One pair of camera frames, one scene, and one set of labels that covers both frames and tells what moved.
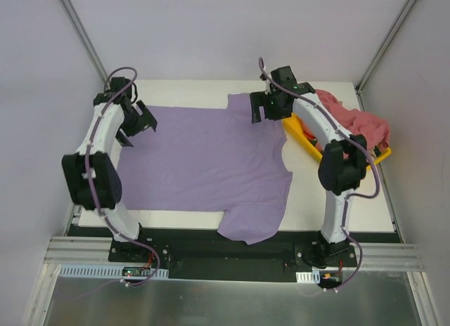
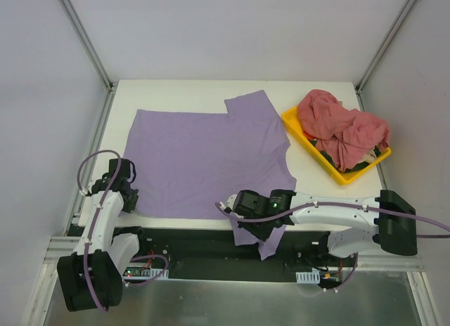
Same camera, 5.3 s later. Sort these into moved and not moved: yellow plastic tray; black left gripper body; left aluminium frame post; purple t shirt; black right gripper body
Moved: black left gripper body; black right gripper body
Not moved: purple t shirt; left aluminium frame post; yellow plastic tray
